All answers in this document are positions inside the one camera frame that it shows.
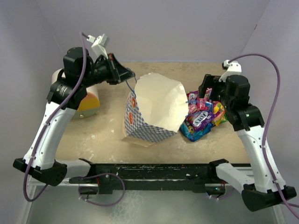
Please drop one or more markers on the blue Slendy snack bag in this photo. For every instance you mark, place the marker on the blue Slendy snack bag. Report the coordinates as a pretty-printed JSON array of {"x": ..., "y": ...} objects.
[{"x": 191, "y": 134}]

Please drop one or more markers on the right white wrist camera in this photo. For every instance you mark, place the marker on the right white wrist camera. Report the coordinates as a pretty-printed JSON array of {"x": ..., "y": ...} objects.
[{"x": 231, "y": 68}]

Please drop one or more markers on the pink chips bag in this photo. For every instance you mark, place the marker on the pink chips bag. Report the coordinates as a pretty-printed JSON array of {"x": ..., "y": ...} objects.
[{"x": 208, "y": 92}]

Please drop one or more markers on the checkered paper bag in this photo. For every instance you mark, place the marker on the checkered paper bag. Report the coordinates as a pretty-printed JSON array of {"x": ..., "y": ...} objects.
[{"x": 154, "y": 110}]

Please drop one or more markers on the small red candy packet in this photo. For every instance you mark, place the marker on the small red candy packet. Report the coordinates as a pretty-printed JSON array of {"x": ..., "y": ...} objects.
[{"x": 201, "y": 104}]

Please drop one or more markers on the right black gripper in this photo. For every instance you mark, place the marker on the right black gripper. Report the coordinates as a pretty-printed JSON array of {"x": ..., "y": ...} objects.
[{"x": 210, "y": 81}]

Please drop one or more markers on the purple Fox's berries bag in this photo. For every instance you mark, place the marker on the purple Fox's berries bag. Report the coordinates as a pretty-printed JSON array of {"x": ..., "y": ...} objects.
[{"x": 193, "y": 104}]

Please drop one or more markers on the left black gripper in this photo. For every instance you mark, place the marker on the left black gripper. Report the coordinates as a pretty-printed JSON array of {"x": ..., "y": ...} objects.
[{"x": 118, "y": 73}]

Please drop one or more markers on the small blue candy packet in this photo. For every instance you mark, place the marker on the small blue candy packet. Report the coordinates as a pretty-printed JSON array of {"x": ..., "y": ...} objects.
[{"x": 209, "y": 105}]

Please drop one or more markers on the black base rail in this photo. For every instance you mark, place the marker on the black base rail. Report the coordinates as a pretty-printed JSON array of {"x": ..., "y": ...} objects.
[{"x": 197, "y": 178}]

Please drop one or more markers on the cream and orange cylinder box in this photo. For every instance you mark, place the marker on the cream and orange cylinder box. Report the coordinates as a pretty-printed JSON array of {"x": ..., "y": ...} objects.
[{"x": 88, "y": 106}]

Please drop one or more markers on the orange Fox's candy bag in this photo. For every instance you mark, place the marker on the orange Fox's candy bag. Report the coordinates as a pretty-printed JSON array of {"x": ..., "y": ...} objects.
[{"x": 219, "y": 113}]

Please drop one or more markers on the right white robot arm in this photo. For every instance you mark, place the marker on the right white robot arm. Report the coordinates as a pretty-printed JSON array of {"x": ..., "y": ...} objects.
[{"x": 266, "y": 188}]

